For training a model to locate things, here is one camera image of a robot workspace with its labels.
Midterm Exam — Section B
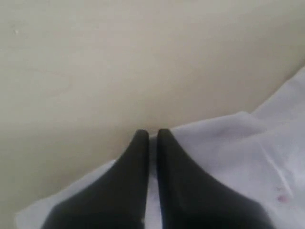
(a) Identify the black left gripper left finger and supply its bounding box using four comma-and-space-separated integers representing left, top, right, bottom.
42, 130, 149, 229

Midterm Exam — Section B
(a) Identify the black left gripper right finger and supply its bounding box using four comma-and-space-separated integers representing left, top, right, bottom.
156, 129, 274, 229

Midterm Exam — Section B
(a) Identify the white t-shirt with red logo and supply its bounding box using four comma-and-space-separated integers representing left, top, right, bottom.
15, 69, 305, 229

